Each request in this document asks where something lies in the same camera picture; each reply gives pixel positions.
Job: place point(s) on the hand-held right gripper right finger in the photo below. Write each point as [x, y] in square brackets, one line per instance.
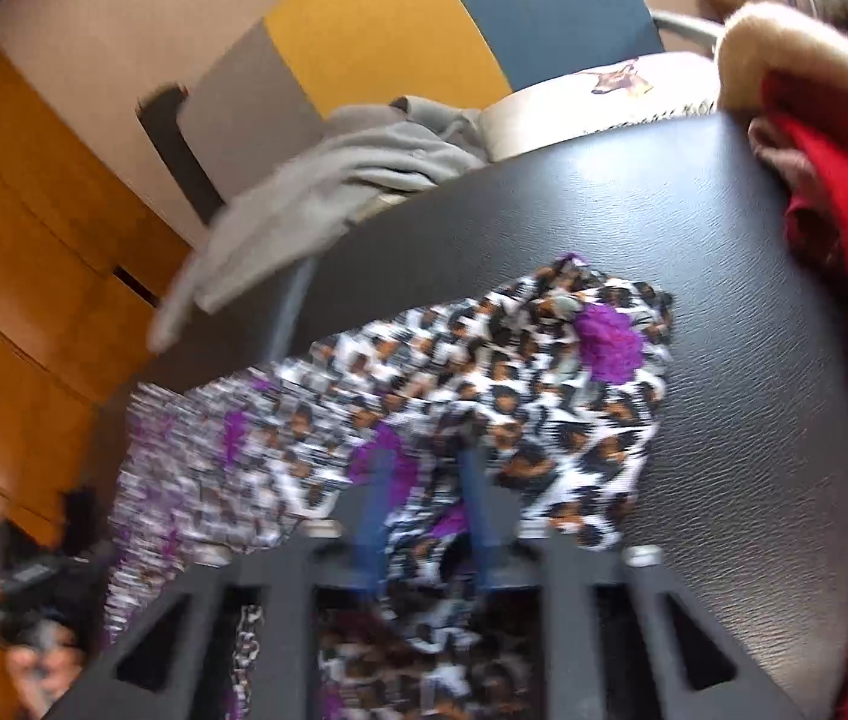
[478, 517]

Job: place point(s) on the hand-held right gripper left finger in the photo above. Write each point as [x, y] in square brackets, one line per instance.
[368, 517]

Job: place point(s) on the leopard print garment purple spots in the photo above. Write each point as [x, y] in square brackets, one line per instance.
[544, 405]

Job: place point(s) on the person's left hand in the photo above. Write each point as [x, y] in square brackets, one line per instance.
[38, 671]

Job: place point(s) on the grey garment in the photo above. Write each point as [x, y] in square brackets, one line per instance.
[281, 210]

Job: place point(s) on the orange wooden cabinet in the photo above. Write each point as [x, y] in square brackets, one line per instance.
[27, 240]

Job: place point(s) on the white printed cloth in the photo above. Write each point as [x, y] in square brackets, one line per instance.
[544, 105]

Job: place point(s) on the grey board with black edge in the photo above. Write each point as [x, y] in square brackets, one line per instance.
[244, 105]

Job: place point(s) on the dusty pink cloth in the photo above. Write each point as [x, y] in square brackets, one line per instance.
[791, 165]

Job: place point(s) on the grey metal bar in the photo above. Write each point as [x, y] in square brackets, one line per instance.
[686, 26]

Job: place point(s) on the cream fleece cloth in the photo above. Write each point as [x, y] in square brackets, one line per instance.
[784, 34]

